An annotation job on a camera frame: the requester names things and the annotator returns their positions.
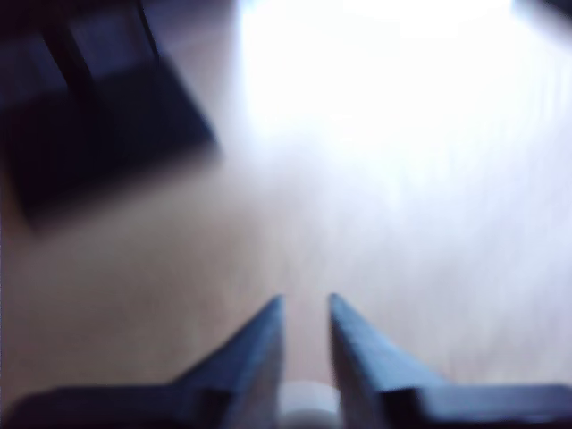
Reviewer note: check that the dark red patterned mug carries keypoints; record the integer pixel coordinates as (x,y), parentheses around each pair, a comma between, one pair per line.
(308,402)

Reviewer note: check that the black Huawei monitor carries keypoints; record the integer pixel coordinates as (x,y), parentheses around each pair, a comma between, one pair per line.
(111,134)

